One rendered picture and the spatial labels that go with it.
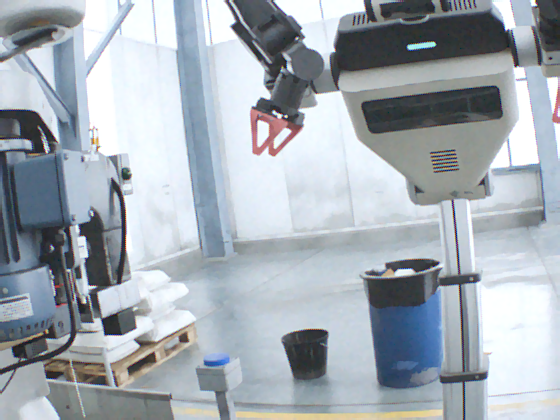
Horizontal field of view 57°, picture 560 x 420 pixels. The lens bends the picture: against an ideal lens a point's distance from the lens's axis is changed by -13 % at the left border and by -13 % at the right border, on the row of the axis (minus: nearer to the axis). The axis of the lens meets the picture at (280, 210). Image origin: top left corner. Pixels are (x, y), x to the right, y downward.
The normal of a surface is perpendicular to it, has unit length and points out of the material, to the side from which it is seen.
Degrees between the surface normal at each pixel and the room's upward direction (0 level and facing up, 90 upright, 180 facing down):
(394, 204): 90
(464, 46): 130
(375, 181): 90
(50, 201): 90
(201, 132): 90
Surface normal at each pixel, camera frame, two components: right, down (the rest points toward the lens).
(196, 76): -0.35, 0.11
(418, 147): -0.18, 0.72
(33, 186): 0.06, 0.05
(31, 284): 0.87, -0.07
